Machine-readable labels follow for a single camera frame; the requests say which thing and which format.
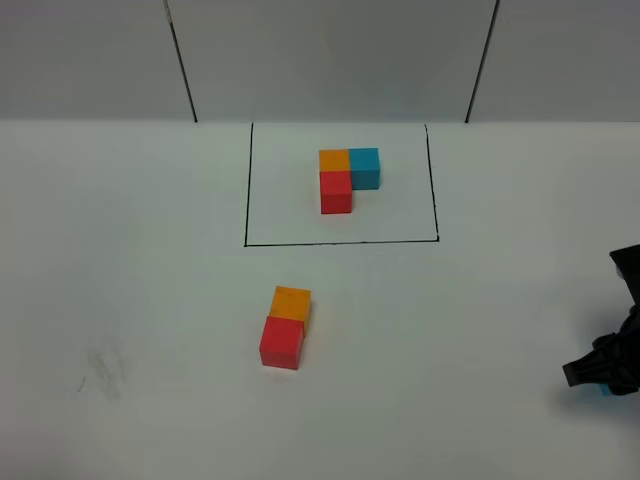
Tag template orange cube block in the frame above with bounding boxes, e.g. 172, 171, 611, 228
319, 149, 350, 172

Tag template red cube block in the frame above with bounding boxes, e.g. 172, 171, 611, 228
319, 171, 353, 215

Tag template blue cube block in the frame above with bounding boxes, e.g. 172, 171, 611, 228
349, 148, 381, 190

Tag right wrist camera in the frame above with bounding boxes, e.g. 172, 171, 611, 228
610, 245, 640, 305

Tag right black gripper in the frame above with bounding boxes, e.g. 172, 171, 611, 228
562, 307, 639, 395

